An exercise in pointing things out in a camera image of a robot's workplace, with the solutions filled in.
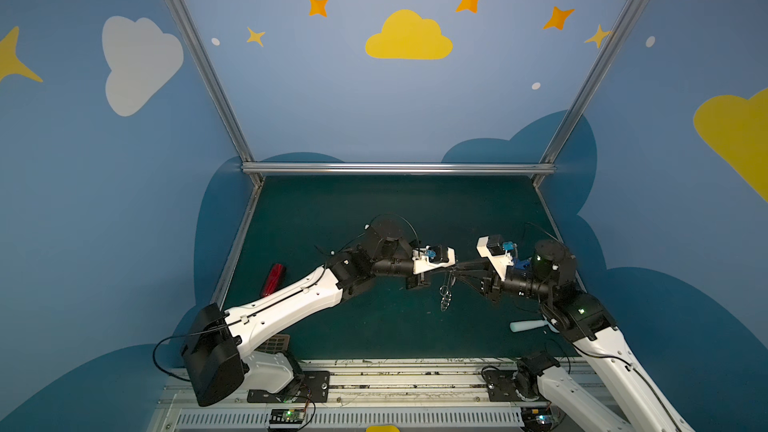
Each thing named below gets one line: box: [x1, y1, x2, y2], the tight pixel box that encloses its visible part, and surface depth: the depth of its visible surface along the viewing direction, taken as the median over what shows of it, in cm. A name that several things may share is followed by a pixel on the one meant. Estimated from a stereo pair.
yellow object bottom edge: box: [366, 425, 400, 432], surface depth 71 cm
